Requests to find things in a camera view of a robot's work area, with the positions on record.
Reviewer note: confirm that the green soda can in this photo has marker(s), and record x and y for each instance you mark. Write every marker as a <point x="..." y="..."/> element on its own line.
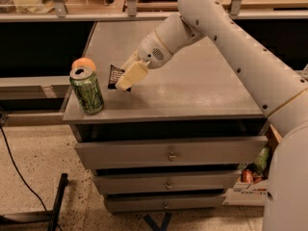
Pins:
<point x="87" y="90"/>

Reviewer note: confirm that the grey drawer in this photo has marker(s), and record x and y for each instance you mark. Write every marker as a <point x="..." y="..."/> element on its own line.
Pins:
<point x="168" y="153"/>
<point x="161" y="203"/>
<point x="166" y="182"/>

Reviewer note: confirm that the black rxbar chocolate wrapper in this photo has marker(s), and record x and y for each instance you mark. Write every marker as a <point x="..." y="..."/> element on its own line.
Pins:
<point x="115" y="74"/>

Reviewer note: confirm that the bottom grey drawer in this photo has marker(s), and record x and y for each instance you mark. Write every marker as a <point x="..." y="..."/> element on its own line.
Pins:
<point x="161" y="203"/>

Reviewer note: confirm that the orange snack packet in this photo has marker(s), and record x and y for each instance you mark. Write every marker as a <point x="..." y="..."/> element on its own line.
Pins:
<point x="247" y="176"/>

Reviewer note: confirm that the orange fruit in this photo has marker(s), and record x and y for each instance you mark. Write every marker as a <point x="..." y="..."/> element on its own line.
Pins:
<point x="84" y="62"/>

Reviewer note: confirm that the black metal stand leg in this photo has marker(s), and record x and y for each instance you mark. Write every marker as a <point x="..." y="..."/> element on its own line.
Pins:
<point x="49" y="216"/>

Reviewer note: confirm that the metal shelf rail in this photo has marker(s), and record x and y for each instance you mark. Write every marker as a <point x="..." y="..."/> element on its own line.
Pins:
<point x="103" y="10"/>

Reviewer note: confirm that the top grey drawer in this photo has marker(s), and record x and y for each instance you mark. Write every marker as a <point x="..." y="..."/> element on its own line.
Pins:
<point x="168" y="153"/>

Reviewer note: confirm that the middle grey drawer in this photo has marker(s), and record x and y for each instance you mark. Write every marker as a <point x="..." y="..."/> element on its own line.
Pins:
<point x="166" y="182"/>

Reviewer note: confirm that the cardboard box of snacks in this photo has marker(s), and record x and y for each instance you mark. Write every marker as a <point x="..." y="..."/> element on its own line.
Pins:
<point x="253" y="194"/>

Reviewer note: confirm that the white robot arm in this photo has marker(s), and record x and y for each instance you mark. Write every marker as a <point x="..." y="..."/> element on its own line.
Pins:
<point x="280" y="93"/>

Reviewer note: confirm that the grey drawer cabinet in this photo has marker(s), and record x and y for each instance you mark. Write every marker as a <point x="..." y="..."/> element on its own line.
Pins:
<point x="195" y="96"/>

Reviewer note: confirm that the green chip bag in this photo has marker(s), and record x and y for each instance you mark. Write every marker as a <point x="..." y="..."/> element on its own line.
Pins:
<point x="261" y="160"/>

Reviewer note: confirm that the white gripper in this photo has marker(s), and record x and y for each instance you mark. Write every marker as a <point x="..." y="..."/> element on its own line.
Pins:
<point x="150" y="50"/>

